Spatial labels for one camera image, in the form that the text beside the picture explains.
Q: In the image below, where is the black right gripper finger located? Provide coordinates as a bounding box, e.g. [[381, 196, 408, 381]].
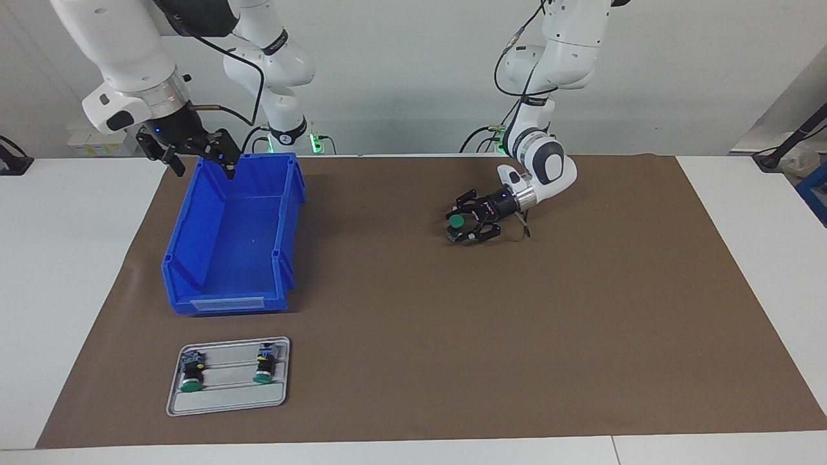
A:
[[136, 128, 187, 179], [205, 129, 241, 180]]

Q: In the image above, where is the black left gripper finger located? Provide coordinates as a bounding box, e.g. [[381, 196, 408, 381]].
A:
[[446, 189, 494, 218], [446, 216, 504, 245]]

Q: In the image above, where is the blue plastic storage bin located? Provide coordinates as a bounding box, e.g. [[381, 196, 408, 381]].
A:
[[160, 152, 306, 316]]

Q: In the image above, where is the brown table mat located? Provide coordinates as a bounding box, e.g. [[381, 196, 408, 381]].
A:
[[36, 154, 827, 450]]

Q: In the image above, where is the black table clamp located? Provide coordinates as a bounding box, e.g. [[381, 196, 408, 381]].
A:
[[0, 134, 34, 176]]

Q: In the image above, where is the grey metal tray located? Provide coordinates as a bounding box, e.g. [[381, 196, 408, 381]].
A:
[[166, 336, 291, 417]]

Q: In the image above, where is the black tripod stand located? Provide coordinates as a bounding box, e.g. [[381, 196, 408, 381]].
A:
[[753, 102, 827, 172]]

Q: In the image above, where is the clear plastic bag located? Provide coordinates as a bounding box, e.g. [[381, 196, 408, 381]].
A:
[[779, 141, 827, 178]]

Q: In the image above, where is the blue crate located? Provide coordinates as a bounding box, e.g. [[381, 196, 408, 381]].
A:
[[796, 161, 827, 227]]

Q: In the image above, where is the black arm base cable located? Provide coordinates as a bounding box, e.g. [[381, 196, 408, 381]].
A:
[[242, 125, 271, 154], [460, 126, 501, 154]]

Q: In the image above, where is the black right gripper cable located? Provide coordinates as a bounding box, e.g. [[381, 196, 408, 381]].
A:
[[165, 6, 267, 127]]

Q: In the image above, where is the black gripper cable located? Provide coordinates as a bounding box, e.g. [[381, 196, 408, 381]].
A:
[[165, 6, 267, 127], [494, 0, 558, 241]]

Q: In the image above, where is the white wall box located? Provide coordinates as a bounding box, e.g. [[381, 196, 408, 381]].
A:
[[67, 126, 146, 158]]

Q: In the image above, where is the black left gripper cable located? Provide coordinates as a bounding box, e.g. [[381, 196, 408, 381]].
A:
[[494, 0, 558, 241]]

